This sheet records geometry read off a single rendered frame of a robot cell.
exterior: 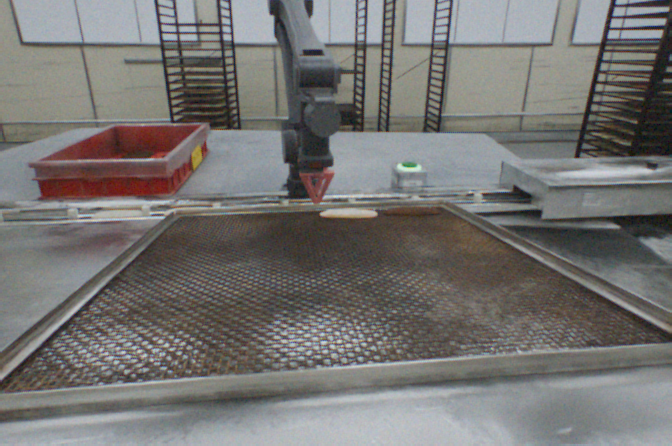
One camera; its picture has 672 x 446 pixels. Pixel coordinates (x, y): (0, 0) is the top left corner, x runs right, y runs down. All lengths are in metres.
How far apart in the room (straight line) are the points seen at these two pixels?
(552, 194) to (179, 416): 0.78
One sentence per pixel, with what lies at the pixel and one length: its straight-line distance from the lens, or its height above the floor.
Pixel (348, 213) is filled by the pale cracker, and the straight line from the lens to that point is 0.68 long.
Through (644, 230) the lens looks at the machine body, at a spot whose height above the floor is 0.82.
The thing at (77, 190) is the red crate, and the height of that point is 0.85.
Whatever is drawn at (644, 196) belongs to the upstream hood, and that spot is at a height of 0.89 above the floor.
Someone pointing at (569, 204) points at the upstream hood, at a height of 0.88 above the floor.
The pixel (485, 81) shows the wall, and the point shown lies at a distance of 5.83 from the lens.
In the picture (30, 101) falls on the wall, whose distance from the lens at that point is 6.02.
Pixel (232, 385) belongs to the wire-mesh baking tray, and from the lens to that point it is 0.28.
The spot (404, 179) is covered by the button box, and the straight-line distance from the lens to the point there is 0.97.
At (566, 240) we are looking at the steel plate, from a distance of 0.91.
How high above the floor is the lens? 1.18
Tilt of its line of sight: 21 degrees down
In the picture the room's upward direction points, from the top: straight up
